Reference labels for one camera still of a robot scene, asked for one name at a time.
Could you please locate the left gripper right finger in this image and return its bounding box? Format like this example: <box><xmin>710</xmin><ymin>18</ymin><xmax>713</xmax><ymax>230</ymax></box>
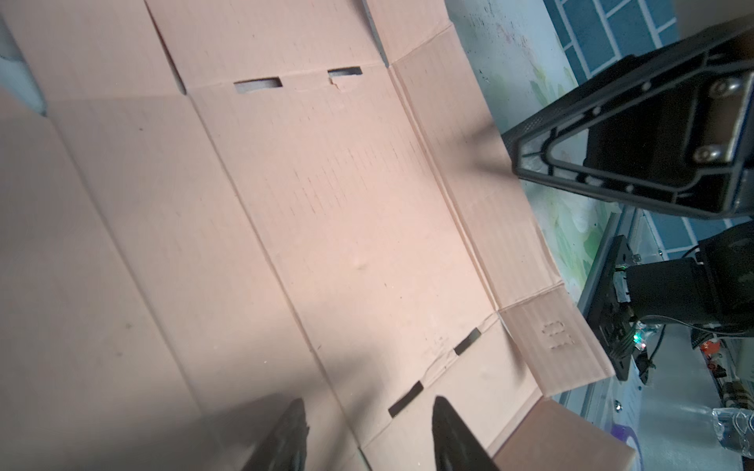
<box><xmin>432</xmin><ymin>396</ymin><xmax>499</xmax><ymax>471</ymax></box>

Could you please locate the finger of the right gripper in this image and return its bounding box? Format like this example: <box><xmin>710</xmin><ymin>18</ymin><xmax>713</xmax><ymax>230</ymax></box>
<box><xmin>502</xmin><ymin>16</ymin><xmax>753</xmax><ymax>219</ymax></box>

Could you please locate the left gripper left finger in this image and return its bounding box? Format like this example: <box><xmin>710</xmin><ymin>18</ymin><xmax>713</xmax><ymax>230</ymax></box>
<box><xmin>242</xmin><ymin>398</ymin><xmax>309</xmax><ymax>471</ymax></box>

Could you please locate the peach paper box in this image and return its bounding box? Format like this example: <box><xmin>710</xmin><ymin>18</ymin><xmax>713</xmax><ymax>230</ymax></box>
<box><xmin>1</xmin><ymin>1</ymin><xmax>636</xmax><ymax>470</ymax></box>

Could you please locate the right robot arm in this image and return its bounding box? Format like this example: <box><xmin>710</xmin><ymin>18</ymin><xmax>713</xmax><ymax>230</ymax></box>
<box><xmin>502</xmin><ymin>15</ymin><xmax>753</xmax><ymax>337</ymax></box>

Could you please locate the purple tape roll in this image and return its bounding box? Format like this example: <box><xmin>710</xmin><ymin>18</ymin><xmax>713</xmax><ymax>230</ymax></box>
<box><xmin>610</xmin><ymin>409</ymin><xmax>643</xmax><ymax>471</ymax></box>

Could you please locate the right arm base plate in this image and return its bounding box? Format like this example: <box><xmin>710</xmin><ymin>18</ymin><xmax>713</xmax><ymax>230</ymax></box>
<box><xmin>586</xmin><ymin>235</ymin><xmax>646</xmax><ymax>382</ymax></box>

